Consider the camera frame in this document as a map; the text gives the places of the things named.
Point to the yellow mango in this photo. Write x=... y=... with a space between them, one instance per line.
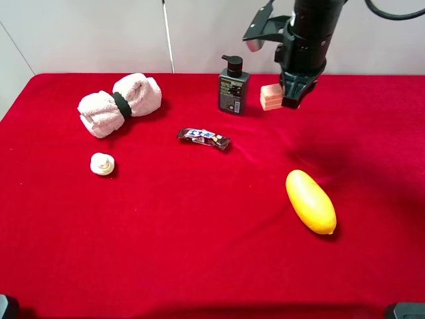
x=312 y=205

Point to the black base right corner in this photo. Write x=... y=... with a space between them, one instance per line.
x=406 y=310

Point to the black base corner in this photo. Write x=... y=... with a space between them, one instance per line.
x=9 y=307
x=406 y=310

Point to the black pump bottle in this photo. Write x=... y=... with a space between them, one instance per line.
x=232 y=86

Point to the black base left corner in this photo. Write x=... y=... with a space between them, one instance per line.
x=9 y=307

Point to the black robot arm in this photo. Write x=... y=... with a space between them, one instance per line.
x=332 y=8

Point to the rolled pink towel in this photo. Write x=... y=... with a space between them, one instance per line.
x=99 y=113

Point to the black hair tie band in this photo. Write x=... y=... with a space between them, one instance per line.
x=122 y=104

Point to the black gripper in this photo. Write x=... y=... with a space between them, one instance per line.
x=302 y=56

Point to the red velvet tablecloth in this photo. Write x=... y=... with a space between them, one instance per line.
x=184 y=230

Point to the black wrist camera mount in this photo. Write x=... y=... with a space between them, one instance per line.
x=264 y=27

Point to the dark snack bar wrapper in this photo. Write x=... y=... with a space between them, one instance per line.
x=204 y=137

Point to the pink layered wafer block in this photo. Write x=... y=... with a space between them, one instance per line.
x=272 y=97

